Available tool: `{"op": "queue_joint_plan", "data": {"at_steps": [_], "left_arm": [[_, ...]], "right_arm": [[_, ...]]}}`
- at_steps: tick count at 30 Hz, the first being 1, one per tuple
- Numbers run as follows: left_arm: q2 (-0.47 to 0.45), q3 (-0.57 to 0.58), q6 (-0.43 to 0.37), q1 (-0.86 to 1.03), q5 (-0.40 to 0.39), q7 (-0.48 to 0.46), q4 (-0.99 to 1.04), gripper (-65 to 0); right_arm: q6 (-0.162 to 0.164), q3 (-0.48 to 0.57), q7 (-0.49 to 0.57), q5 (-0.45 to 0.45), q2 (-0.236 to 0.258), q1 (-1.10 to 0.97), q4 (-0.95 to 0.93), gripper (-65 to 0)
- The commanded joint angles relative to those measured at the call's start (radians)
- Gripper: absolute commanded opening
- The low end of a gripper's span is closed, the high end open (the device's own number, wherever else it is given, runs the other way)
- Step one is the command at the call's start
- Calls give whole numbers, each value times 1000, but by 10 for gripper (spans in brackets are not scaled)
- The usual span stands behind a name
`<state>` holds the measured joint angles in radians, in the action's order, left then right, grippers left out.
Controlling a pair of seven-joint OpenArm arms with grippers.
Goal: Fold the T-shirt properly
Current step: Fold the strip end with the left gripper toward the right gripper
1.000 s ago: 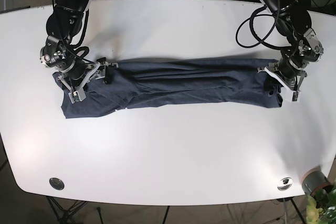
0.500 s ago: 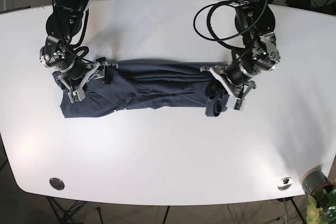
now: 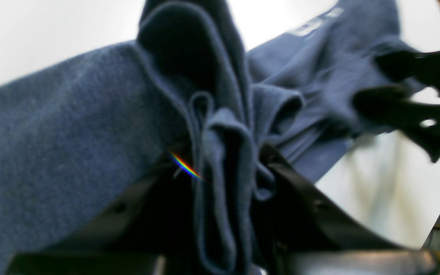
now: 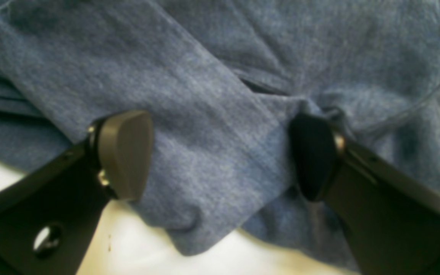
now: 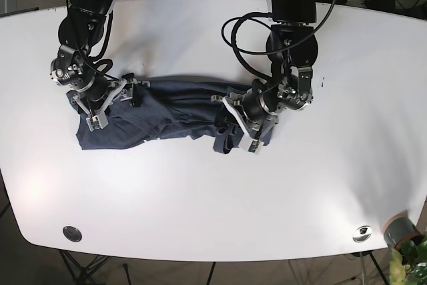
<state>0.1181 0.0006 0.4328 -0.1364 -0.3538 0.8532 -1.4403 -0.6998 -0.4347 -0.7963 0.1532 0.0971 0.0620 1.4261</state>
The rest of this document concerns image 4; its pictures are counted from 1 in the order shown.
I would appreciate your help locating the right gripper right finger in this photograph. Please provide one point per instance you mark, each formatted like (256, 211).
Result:
(391, 222)

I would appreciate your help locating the navy blue T-shirt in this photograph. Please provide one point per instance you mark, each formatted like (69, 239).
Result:
(222, 79)

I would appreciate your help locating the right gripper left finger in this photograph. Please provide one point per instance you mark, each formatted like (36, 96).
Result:
(48, 218)

